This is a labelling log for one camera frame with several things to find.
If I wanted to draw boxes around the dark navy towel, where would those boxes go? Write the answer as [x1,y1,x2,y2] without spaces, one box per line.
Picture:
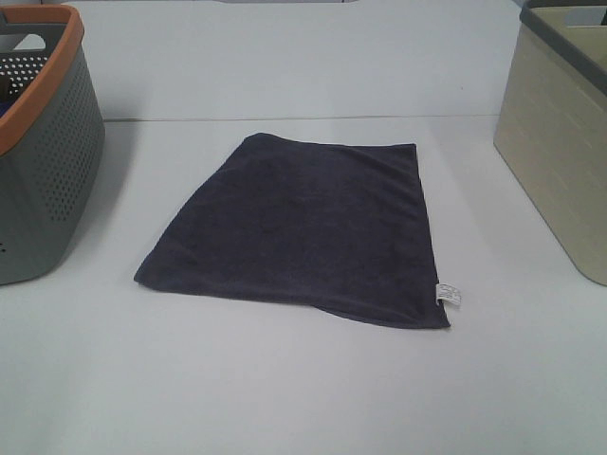
[134,133,450,330]

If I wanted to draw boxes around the grey basket with orange rim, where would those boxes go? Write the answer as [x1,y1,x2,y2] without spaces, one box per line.
[1,5,105,284]

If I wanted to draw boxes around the beige basket with grey rim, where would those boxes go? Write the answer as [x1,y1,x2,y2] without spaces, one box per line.
[493,1,606,284]

